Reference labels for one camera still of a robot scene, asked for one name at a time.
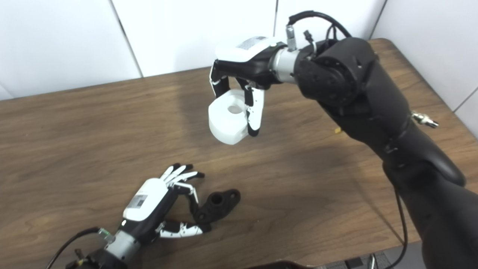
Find round white plastic piece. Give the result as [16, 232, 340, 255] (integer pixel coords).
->
[208, 89, 250, 145]

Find thick black left wrist cable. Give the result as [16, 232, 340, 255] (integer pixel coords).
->
[46, 226, 114, 269]

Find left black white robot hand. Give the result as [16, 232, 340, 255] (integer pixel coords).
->
[122, 163, 211, 245]

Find thick black wrist cable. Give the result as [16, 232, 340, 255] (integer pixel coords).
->
[286, 10, 408, 269]
[46, 226, 114, 269]

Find thick black right wrist cable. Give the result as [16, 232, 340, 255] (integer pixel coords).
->
[286, 10, 408, 269]

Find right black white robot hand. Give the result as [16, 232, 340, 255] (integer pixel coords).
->
[209, 36, 288, 137]

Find thin black right wrist wire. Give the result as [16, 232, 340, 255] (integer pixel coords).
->
[303, 30, 336, 53]

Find black flanged holder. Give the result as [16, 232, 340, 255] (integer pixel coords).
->
[194, 189, 241, 225]

